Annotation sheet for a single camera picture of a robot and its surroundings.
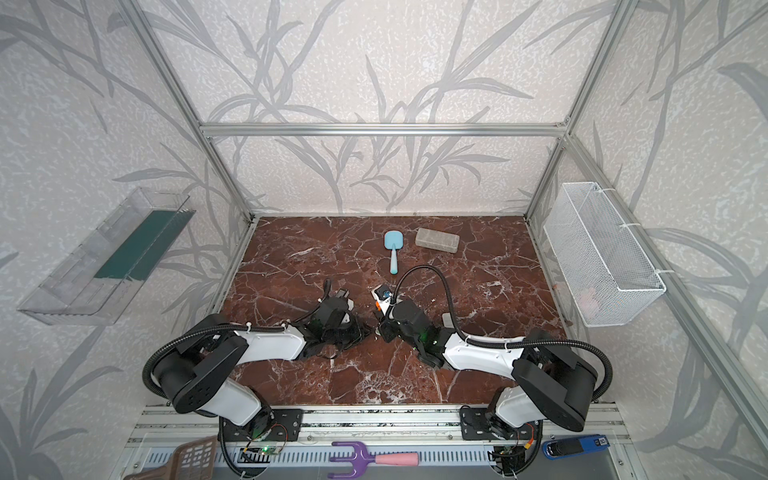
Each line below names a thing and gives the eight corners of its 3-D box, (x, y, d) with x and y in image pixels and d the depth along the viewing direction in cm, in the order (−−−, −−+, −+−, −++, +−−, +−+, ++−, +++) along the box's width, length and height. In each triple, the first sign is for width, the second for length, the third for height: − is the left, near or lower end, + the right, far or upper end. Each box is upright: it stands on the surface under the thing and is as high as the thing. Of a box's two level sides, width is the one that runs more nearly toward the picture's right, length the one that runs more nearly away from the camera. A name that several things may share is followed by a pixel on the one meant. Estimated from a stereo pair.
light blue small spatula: (382, 274, 105) (382, 270, 104) (384, 234, 118) (384, 230, 116) (403, 274, 105) (403, 270, 104) (403, 234, 118) (403, 230, 116)
